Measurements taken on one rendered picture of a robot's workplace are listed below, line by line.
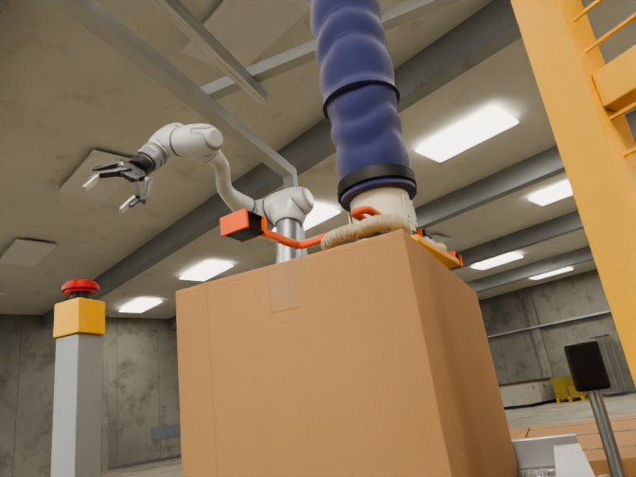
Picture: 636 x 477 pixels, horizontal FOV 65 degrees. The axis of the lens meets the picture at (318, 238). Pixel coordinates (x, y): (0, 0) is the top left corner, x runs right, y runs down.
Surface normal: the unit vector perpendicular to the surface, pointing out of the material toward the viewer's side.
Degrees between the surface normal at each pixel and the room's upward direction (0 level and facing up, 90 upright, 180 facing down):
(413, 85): 90
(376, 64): 100
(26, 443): 90
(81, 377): 90
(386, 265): 90
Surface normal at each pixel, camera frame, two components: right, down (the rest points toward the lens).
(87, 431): 0.90, -0.25
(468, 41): -0.72, -0.14
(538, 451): -0.40, -0.25
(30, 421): 0.68, -0.32
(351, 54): -0.20, -0.13
